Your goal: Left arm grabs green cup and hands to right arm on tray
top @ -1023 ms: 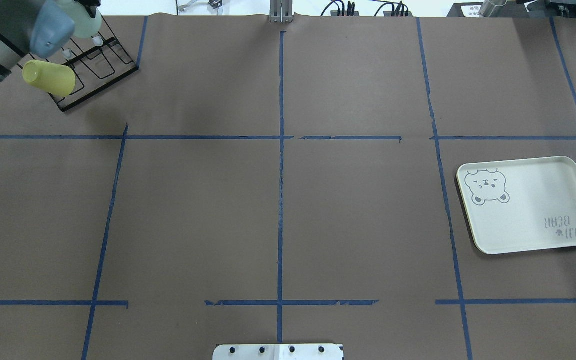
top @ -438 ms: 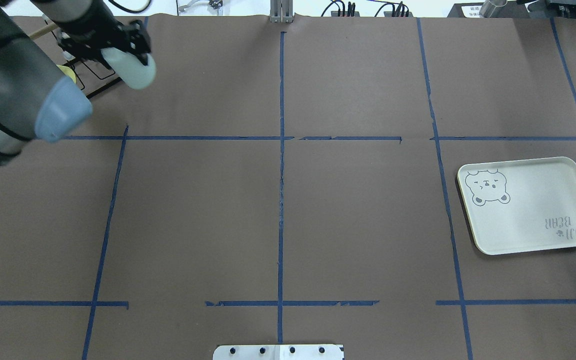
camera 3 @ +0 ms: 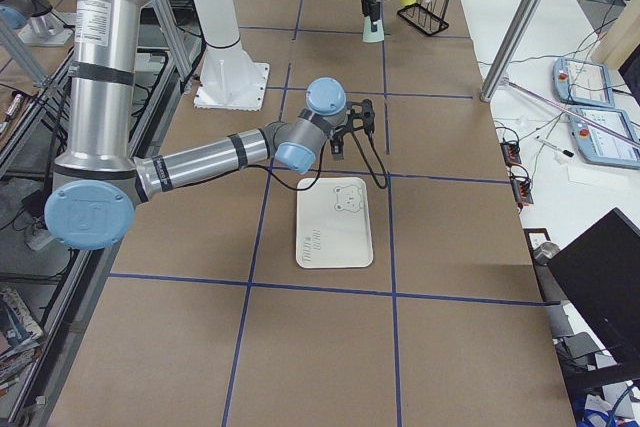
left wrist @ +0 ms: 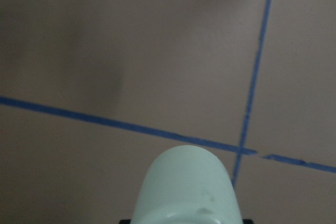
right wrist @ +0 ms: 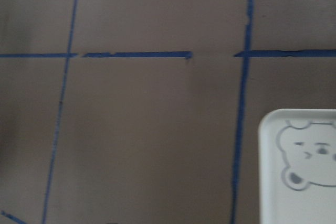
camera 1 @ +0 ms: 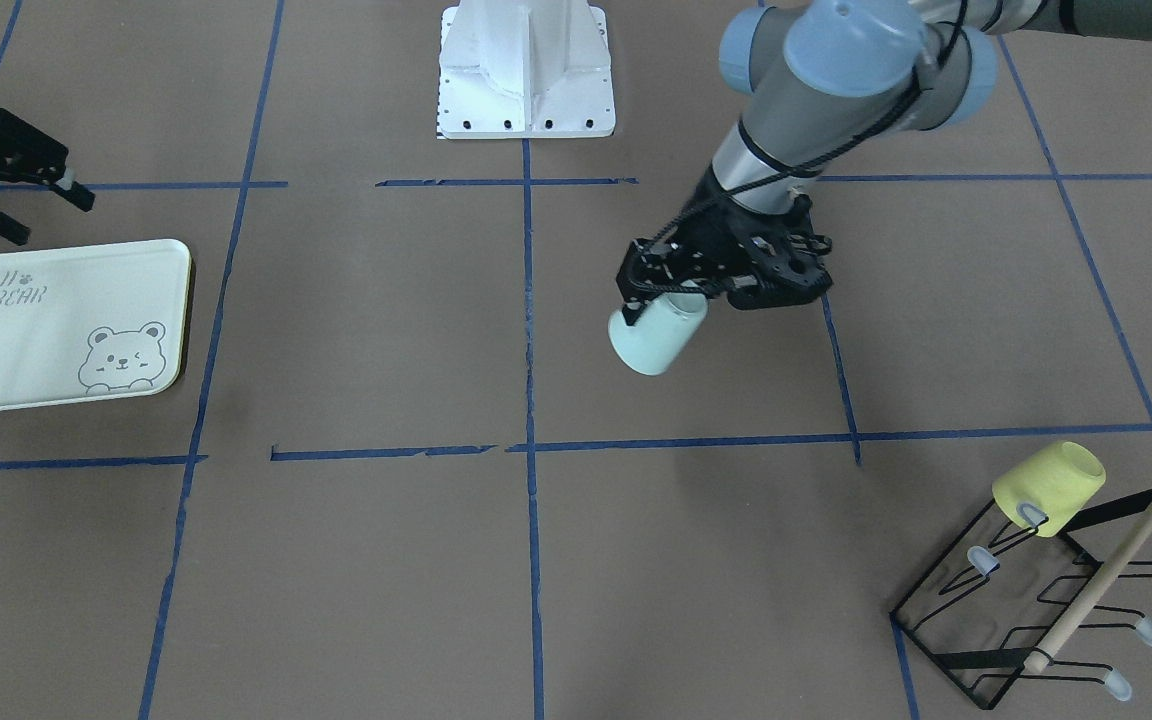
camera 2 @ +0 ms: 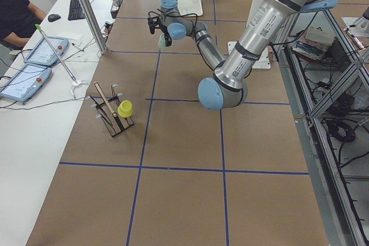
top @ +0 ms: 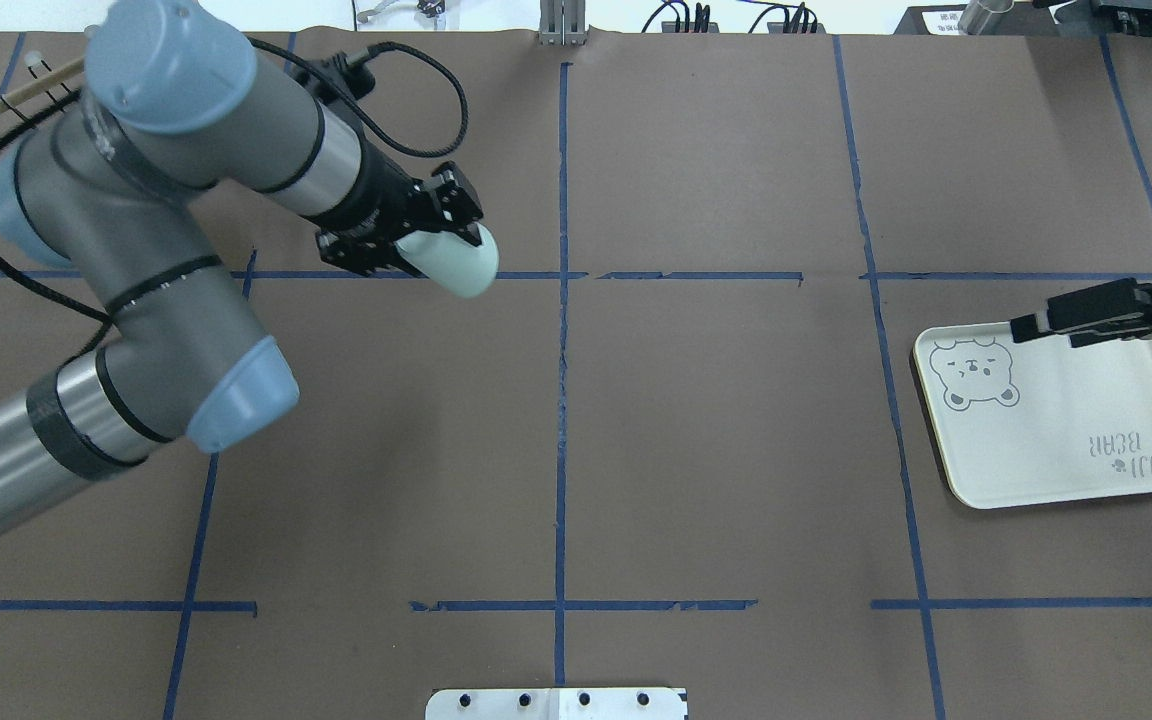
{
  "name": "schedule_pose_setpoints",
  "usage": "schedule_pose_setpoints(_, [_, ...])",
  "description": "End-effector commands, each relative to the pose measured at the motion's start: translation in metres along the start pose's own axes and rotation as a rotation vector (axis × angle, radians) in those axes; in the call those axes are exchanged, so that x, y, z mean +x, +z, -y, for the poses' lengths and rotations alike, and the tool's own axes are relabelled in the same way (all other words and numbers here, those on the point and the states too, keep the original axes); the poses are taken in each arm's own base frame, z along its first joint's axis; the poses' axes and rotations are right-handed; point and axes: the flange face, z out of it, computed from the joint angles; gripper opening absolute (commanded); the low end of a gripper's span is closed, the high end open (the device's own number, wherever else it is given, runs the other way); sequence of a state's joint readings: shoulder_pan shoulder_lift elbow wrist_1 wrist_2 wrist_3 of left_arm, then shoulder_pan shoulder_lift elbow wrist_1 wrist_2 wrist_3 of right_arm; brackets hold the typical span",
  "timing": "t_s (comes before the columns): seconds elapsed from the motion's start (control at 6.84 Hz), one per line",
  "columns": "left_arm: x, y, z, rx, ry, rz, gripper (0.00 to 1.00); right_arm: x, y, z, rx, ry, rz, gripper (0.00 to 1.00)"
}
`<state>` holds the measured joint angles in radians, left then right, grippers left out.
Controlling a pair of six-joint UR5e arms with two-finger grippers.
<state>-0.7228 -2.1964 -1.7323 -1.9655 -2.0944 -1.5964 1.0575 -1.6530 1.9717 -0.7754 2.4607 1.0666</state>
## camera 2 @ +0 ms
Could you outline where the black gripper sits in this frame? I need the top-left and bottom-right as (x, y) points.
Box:
(154, 16), (172, 47)

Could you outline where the light green cup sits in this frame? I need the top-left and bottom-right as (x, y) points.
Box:
(158, 33), (168, 50)

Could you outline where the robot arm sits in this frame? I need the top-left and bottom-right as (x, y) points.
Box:
(148, 0), (338, 110)

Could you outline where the cream bear tray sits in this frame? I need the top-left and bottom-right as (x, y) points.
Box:
(178, 0), (203, 17)

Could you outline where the metal cup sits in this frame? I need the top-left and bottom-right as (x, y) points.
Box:
(112, 0), (120, 7)

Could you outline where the yellow cup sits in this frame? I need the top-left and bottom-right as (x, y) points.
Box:
(117, 100), (133, 118)

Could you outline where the black keyboard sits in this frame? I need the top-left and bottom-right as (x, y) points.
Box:
(67, 0), (85, 21)

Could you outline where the black computer mouse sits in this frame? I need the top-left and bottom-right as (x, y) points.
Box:
(47, 14), (61, 22)

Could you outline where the upper teach pendant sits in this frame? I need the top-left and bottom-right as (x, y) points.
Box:
(24, 36), (69, 66)

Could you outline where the teach pendant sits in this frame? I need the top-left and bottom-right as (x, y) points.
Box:
(24, 36), (69, 66)
(1, 64), (52, 103)

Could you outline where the long metal rod tool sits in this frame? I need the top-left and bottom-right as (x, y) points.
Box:
(35, 24), (89, 99)

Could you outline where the stack of books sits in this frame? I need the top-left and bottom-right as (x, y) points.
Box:
(292, 27), (336, 61)

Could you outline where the lower teach pendant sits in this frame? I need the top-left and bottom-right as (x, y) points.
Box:
(1, 64), (52, 103)

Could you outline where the seated person in black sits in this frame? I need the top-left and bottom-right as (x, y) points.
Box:
(1, 0), (46, 50)

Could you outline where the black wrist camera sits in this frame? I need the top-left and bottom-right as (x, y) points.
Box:
(148, 11), (160, 35)

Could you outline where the aluminium frame post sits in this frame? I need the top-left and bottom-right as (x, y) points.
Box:
(79, 0), (107, 55)

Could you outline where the black wire cup rack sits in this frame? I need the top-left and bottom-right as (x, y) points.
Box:
(86, 81), (135, 138)

